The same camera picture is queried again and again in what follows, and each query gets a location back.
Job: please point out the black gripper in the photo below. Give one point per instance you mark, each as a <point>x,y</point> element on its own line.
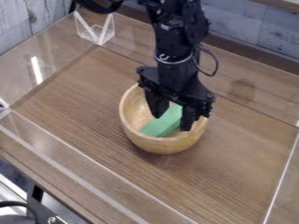
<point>174,83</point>

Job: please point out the green rectangular stick block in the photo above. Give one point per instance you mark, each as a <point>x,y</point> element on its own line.
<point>162,127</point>

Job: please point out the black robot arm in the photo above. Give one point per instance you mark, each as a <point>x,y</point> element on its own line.
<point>180,28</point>

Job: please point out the wooden bowl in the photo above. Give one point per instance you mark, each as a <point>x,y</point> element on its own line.
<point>135,116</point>

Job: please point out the clear acrylic corner bracket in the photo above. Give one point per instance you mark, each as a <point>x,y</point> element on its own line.
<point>98,34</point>

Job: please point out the clear acrylic tray wall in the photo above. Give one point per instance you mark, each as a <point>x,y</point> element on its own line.
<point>100,195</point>

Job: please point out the black metal table frame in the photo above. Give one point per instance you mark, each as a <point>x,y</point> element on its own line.
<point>43,214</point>

